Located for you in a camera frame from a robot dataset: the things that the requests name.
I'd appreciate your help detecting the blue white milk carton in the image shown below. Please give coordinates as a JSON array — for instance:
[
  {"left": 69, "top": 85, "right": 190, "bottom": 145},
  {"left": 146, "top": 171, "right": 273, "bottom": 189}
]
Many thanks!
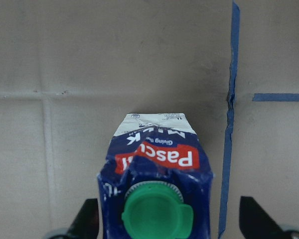
[{"left": 98, "top": 113, "right": 214, "bottom": 239}]

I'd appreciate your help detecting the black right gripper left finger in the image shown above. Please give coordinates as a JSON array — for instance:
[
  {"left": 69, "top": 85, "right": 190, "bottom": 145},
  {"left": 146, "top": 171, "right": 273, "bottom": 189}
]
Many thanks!
[{"left": 66, "top": 198, "right": 99, "bottom": 239}]

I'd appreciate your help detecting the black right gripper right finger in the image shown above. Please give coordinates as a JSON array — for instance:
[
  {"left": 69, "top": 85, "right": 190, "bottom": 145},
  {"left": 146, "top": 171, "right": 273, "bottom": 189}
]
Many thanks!
[{"left": 239, "top": 196, "right": 299, "bottom": 239}]

